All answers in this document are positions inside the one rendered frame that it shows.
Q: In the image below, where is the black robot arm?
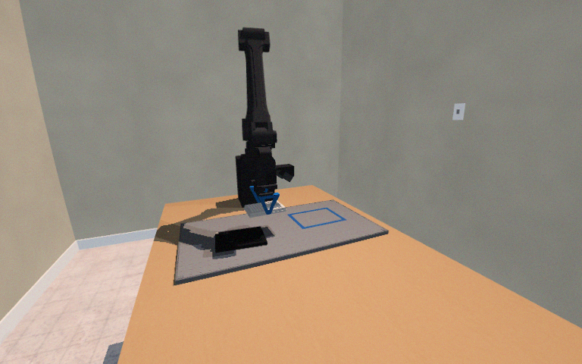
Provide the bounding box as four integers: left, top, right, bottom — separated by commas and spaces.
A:
238, 27, 294, 185

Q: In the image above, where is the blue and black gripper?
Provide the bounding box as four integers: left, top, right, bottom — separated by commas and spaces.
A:
249, 167, 280, 215

